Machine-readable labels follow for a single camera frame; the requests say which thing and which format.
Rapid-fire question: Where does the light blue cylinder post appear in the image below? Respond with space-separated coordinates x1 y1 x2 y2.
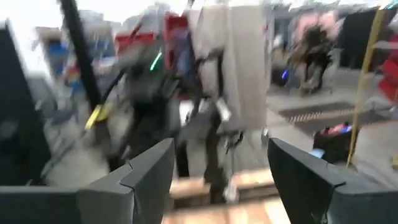
308 148 326 160

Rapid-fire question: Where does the red box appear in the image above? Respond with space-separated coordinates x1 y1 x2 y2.
114 30 157 54

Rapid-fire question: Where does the yellow pole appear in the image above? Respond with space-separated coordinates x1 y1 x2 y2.
346 7 390 168

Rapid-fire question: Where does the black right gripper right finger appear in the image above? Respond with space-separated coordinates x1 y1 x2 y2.
267 138 398 224

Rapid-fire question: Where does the black hazard-striped floor mat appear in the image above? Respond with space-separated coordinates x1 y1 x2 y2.
279 101 357 126

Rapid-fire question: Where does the yellow cable tag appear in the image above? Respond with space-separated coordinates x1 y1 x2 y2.
84 103 111 131

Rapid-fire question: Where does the pink cloth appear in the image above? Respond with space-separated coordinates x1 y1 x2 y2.
293 10 345 41

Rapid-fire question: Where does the grey hanging panel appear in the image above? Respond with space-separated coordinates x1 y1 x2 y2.
186 5 272 133

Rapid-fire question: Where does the dark flat panel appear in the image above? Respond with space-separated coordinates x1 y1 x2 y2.
0 21 53 187

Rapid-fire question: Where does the black case with red top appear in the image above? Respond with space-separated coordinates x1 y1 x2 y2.
312 122 354 165

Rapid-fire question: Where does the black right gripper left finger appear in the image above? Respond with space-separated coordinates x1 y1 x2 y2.
0 138 176 224

